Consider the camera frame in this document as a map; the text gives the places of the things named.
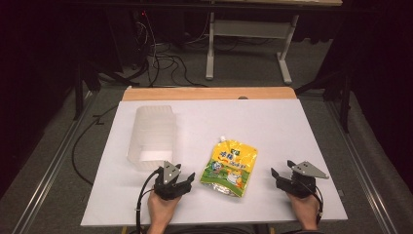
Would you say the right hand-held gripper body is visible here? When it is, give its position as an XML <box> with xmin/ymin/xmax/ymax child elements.
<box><xmin>276</xmin><ymin>161</ymin><xmax>330</xmax><ymax>200</ymax></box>

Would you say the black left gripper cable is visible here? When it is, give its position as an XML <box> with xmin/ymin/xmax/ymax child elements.
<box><xmin>134</xmin><ymin>168</ymin><xmax>164</xmax><ymax>234</ymax></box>

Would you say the tangle of black floor cables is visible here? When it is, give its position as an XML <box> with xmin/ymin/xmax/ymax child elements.
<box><xmin>130</xmin><ymin>13</ymin><xmax>208</xmax><ymax>89</ymax></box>

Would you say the person's left hand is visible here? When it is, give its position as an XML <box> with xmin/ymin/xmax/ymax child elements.
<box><xmin>147</xmin><ymin>190</ymin><xmax>183</xmax><ymax>226</ymax></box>

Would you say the white metal frame desk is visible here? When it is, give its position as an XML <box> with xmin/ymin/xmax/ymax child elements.
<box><xmin>205</xmin><ymin>0</ymin><xmax>344</xmax><ymax>86</ymax></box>

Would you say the white table sheet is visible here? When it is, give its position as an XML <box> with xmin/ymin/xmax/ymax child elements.
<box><xmin>80</xmin><ymin>98</ymin><xmax>349</xmax><ymax>227</ymax></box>

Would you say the translucent plastic container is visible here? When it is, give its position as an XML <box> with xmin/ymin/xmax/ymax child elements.
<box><xmin>127</xmin><ymin>104</ymin><xmax>177</xmax><ymax>173</ymax></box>

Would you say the wooden table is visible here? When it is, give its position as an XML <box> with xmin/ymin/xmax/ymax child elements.
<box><xmin>121</xmin><ymin>86</ymin><xmax>298</xmax><ymax>102</ymax></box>

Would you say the aluminium floor rail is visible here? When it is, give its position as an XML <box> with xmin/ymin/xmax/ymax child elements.
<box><xmin>11</xmin><ymin>91</ymin><xmax>100</xmax><ymax>234</ymax></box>
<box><xmin>324</xmin><ymin>97</ymin><xmax>395</xmax><ymax>234</ymax></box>

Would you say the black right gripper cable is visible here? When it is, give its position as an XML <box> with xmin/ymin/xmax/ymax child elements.
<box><xmin>305</xmin><ymin>181</ymin><xmax>325</xmax><ymax>226</ymax></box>

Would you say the yellow green spouted pouch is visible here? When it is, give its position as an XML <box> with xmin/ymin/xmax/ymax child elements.
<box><xmin>199</xmin><ymin>136</ymin><xmax>259</xmax><ymax>199</ymax></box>

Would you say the black floor cable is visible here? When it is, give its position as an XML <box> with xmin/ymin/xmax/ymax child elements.
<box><xmin>71</xmin><ymin>104</ymin><xmax>119</xmax><ymax>187</ymax></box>

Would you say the dark computer tower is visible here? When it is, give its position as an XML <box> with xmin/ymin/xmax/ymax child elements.
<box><xmin>130</xmin><ymin>9</ymin><xmax>155</xmax><ymax>67</ymax></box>

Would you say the black metal stand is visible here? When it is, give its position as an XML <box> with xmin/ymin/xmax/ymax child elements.
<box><xmin>73</xmin><ymin>59</ymin><xmax>131</xmax><ymax>121</ymax></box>
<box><xmin>294</xmin><ymin>69</ymin><xmax>354</xmax><ymax>135</ymax></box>

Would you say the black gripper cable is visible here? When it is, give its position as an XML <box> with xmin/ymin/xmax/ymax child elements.
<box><xmin>305</xmin><ymin>181</ymin><xmax>325</xmax><ymax>226</ymax></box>
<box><xmin>134</xmin><ymin>168</ymin><xmax>164</xmax><ymax>234</ymax></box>

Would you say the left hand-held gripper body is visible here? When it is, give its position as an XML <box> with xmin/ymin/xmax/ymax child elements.
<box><xmin>153</xmin><ymin>161</ymin><xmax>193</xmax><ymax>201</ymax></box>

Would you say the person's right hand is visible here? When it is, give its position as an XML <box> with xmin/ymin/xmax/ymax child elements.
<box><xmin>286</xmin><ymin>191</ymin><xmax>321</xmax><ymax>228</ymax></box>

